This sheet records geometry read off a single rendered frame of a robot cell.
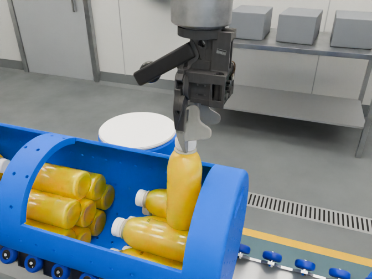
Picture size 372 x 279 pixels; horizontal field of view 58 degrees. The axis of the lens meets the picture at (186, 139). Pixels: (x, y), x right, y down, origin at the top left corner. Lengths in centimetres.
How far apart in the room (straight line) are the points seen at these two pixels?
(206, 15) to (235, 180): 30
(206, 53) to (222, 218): 27
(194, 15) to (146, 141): 71
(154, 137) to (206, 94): 65
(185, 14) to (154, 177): 49
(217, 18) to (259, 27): 256
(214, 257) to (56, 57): 462
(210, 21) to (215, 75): 8
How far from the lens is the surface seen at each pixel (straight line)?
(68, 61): 494
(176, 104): 53
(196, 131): 56
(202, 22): 49
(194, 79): 52
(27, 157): 78
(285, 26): 304
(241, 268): 89
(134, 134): 119
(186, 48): 53
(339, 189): 285
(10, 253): 95
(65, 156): 99
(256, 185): 269
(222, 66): 52
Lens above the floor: 161
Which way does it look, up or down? 30 degrees down
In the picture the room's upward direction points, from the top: straight up
